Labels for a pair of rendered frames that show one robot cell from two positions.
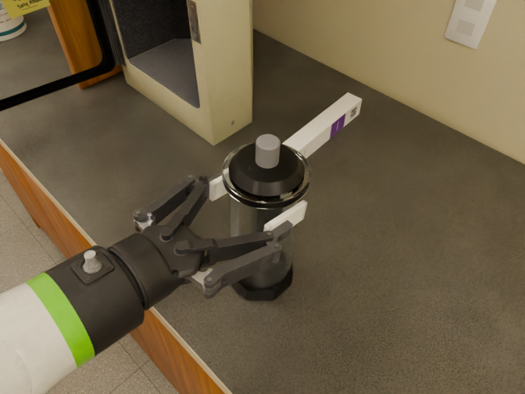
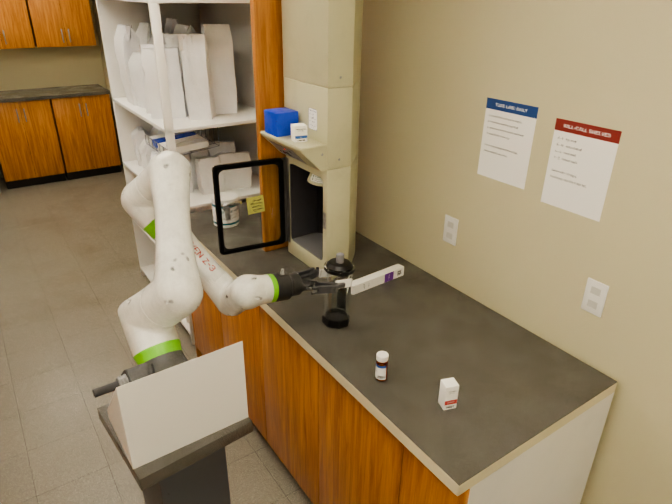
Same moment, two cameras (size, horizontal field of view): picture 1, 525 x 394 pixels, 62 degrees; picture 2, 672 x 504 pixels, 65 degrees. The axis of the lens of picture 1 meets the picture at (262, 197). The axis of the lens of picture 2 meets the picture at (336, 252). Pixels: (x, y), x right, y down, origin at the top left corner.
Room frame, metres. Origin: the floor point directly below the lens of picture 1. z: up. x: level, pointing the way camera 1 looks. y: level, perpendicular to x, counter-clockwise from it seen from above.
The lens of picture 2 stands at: (-1.23, -0.28, 2.02)
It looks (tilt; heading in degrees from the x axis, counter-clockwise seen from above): 26 degrees down; 10
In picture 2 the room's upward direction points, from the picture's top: 1 degrees clockwise
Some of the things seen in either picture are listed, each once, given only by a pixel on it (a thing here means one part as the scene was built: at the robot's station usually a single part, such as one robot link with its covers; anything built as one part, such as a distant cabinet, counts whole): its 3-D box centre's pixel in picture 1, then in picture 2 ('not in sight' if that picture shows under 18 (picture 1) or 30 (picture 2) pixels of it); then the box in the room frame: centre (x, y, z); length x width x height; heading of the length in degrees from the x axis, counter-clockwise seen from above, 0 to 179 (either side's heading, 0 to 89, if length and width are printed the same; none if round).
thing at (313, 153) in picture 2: not in sight; (292, 150); (0.75, 0.25, 1.46); 0.32 x 0.11 x 0.10; 45
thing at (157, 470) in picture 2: not in sight; (174, 419); (-0.18, 0.37, 0.92); 0.32 x 0.32 x 0.04; 50
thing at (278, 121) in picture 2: not in sight; (281, 121); (0.80, 0.31, 1.55); 0.10 x 0.10 x 0.09; 45
